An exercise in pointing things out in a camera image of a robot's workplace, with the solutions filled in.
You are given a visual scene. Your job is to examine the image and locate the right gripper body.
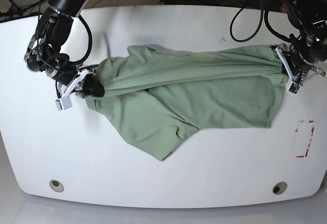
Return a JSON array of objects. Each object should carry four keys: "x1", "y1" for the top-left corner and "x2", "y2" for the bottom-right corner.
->
[{"x1": 52, "y1": 68, "x2": 83, "y2": 93}]

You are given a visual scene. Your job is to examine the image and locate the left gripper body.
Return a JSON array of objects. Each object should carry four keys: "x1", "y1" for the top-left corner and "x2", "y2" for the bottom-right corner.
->
[{"x1": 282, "y1": 46, "x2": 326, "y2": 76}]

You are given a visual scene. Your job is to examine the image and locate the green T-shirt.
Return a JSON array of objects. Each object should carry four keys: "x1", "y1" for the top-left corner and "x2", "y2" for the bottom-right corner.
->
[{"x1": 78, "y1": 45, "x2": 288, "y2": 161}]

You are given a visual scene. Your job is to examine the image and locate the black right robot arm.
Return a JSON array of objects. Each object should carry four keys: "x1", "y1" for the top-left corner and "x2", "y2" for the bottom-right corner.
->
[{"x1": 24, "y1": 0, "x2": 93, "y2": 86}]

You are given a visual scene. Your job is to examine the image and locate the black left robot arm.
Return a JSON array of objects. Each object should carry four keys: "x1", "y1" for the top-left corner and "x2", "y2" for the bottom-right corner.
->
[{"x1": 284, "y1": 0, "x2": 326, "y2": 75}]

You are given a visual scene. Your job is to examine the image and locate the red tape rectangle marking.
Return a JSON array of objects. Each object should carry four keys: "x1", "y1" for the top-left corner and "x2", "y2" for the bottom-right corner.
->
[{"x1": 293, "y1": 120, "x2": 315, "y2": 158}]

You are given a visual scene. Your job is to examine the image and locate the black tripod legs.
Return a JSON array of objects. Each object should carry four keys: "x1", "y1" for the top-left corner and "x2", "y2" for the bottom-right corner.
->
[{"x1": 1, "y1": 0, "x2": 49, "y2": 23}]

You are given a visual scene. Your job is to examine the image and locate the left table grommet hole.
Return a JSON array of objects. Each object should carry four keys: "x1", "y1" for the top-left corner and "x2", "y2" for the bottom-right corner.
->
[{"x1": 49, "y1": 180, "x2": 64, "y2": 193}]

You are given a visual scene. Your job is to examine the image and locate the table grommet hole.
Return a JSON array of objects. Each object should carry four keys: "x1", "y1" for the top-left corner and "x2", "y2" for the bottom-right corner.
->
[
  {"x1": 272, "y1": 182, "x2": 288, "y2": 195},
  {"x1": 49, "y1": 180, "x2": 64, "y2": 193}
]

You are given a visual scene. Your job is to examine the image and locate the right table grommet hole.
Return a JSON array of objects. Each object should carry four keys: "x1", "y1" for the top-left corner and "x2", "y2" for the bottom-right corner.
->
[{"x1": 272, "y1": 182, "x2": 288, "y2": 195}]

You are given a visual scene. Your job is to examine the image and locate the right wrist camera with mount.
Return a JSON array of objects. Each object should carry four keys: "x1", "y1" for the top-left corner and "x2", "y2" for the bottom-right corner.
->
[{"x1": 55, "y1": 68, "x2": 95, "y2": 111}]

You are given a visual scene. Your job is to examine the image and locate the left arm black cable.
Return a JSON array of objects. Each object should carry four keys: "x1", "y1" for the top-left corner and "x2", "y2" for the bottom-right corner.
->
[{"x1": 229, "y1": 0, "x2": 302, "y2": 51}]

